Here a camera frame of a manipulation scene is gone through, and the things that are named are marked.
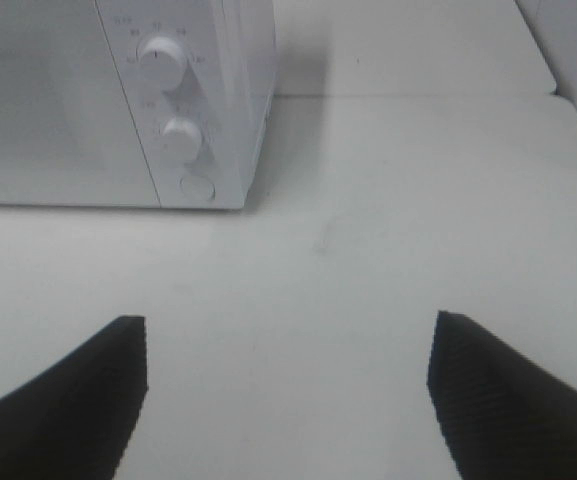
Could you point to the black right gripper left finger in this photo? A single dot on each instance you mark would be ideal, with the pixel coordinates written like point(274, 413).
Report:
point(75, 419)

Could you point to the round white door button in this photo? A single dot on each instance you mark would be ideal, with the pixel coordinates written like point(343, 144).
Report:
point(197, 188)

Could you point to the white round knob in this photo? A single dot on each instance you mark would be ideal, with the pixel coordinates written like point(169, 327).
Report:
point(162, 62)
point(182, 139)

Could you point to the white microwave door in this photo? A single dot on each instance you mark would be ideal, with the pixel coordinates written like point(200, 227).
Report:
point(67, 136)

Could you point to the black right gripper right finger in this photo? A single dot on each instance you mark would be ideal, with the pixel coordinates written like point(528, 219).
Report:
point(501, 415)

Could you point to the white microwave oven body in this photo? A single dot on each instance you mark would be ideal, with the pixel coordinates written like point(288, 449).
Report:
point(227, 89)

